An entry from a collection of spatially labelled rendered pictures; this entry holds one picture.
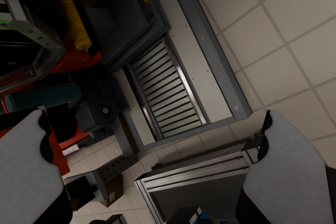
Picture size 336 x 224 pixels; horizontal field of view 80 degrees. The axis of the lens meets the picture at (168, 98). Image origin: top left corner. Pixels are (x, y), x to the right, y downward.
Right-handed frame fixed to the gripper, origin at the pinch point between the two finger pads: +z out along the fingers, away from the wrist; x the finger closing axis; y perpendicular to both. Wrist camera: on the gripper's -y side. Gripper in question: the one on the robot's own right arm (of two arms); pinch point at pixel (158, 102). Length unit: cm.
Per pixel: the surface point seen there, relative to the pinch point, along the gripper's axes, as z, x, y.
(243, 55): 78, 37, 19
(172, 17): 96, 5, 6
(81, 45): 64, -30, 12
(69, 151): 92, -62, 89
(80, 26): 68, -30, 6
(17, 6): 43, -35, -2
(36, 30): 45, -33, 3
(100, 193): 61, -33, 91
